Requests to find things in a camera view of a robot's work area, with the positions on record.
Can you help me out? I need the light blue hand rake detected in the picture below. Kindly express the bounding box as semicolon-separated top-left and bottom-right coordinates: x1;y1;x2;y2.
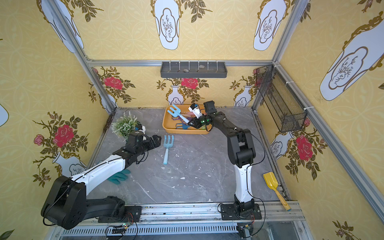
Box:
167;105;190;124
163;135;174;165

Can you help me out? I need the blue cultivator yellow handle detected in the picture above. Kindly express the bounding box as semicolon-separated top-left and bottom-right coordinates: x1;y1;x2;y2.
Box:
176;123;191;130

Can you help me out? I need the orange plastic storage box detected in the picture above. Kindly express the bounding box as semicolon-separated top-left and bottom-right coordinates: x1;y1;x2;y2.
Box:
163;105;210;135

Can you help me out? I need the purple rake pink handle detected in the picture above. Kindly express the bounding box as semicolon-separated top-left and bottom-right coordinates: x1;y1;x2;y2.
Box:
174;119;187;128

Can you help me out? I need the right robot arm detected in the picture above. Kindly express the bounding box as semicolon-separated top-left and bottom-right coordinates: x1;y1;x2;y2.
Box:
188;112;256;213

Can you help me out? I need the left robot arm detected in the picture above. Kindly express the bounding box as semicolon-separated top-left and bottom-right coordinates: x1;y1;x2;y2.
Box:
41;131;162;230

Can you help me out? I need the artificial green white plant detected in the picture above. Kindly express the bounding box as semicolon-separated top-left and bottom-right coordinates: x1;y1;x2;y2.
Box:
111;112;139;139

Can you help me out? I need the teal garden glove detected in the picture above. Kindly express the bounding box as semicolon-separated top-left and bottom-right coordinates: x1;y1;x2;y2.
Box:
107;169;131;185

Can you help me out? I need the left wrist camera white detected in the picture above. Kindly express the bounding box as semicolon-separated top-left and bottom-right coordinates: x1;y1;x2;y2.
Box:
135;124;146;134

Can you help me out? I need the grey wall shelf tray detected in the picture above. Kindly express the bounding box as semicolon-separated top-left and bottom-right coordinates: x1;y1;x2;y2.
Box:
160;61;228;79

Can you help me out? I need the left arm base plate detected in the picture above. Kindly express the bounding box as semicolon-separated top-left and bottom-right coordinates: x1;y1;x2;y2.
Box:
98;206;142;223

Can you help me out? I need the black wire mesh basket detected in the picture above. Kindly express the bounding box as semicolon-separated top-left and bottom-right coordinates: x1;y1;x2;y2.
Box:
256;65;307;133

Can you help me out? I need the yellow scoop wooden handle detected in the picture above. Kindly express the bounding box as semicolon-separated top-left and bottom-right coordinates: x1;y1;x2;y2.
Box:
263;172;291;212

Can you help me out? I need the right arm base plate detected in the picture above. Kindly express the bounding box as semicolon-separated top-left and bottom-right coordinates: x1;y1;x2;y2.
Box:
218;204;263;221

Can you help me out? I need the aluminium front rail frame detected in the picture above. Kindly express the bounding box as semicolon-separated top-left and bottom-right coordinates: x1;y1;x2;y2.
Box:
50;202;314;240

